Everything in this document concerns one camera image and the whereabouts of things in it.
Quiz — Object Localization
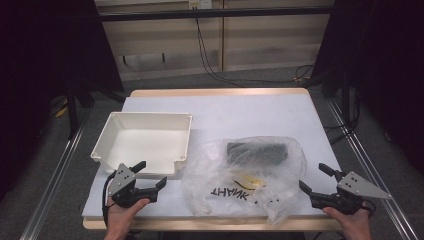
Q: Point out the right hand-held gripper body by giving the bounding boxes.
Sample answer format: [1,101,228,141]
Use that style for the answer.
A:
[309,170,393,216]

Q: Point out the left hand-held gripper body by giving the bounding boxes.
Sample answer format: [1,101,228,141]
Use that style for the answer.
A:
[107,162,159,209]

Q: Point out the white plastic tray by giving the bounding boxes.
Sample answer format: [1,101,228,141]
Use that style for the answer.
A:
[90,111,194,177]

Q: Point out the clear plastic bag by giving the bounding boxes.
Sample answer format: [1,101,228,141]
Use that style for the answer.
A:
[180,135,308,225]

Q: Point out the black rectangular box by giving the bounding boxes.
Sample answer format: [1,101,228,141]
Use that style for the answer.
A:
[226,141,289,166]

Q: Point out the person's left hand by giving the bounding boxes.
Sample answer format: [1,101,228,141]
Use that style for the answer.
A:
[105,197,151,232]

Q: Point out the person's right hand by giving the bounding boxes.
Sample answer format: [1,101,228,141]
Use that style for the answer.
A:
[322,199,373,235]

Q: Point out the black metal stand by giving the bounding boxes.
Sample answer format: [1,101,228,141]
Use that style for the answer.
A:
[64,78,126,141]

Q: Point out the white table mat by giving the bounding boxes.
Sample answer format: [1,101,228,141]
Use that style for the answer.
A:
[81,93,342,220]

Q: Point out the dark curtain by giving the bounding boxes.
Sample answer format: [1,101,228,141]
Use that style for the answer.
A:
[313,0,424,174]
[0,0,125,201]

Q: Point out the black horizontal bar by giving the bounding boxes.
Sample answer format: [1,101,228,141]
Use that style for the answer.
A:
[99,5,334,23]

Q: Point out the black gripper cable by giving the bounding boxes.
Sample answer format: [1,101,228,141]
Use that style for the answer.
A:
[101,171,117,229]

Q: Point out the metal floor rail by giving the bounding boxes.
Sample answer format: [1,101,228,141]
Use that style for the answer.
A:
[19,109,92,240]
[325,98,419,240]

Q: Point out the black floor cables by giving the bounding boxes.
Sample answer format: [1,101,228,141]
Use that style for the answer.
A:
[323,88,362,145]

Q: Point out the black hanging cable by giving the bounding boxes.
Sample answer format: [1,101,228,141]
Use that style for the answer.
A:
[194,18,316,89]

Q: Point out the white wall socket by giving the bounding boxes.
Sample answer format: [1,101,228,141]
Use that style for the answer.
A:
[188,0,214,10]

